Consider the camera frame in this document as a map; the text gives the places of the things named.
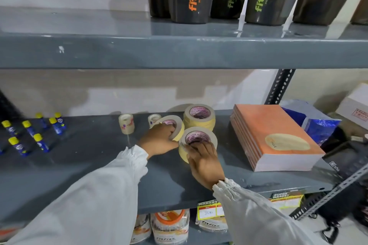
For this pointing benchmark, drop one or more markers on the person's right forearm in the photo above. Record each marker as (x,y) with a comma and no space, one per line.
(253,216)

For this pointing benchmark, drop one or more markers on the grey metal shelf board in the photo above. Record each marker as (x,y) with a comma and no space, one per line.
(143,49)
(95,164)

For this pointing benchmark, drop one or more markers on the person's right fingers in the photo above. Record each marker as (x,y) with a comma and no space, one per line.
(201,147)

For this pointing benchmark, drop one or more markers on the white cardboard box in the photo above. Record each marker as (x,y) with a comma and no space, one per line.
(355,105)

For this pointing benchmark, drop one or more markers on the person's left fingers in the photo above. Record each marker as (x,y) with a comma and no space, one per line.
(168,131)

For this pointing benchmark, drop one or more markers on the person's right hand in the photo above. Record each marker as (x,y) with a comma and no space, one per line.
(205,164)

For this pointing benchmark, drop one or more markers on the clear jar with white label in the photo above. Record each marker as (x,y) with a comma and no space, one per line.
(211,224)

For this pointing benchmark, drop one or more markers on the beige masking tape roll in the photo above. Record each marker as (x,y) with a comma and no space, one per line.
(199,113)
(201,126)
(198,133)
(179,127)

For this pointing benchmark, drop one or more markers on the perforated grey shelf upright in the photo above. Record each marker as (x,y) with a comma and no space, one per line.
(279,87)
(330,193)

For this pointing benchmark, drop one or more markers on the group of blue glue sticks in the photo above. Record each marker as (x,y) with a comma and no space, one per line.
(28,130)

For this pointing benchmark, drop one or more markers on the stack of orange notebooks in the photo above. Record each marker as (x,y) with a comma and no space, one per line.
(273,135)

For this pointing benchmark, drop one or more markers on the clear jar with orange label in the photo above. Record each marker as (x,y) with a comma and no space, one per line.
(141,229)
(171,227)

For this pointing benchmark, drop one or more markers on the person's left forearm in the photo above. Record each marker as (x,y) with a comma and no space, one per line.
(95,199)

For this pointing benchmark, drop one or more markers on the black bag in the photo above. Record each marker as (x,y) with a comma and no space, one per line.
(342,204)

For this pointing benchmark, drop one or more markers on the blue foil packet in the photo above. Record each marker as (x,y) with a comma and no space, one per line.
(319,128)

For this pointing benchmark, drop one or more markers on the black plastic packet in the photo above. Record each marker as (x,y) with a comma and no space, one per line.
(346,157)

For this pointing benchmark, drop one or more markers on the small clear tape roll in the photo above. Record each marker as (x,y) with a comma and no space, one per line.
(126,124)
(153,118)

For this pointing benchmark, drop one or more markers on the yellow price label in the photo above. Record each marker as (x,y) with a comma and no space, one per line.
(287,200)
(208,211)

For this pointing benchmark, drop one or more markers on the person's left hand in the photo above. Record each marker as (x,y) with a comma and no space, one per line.
(156,141)

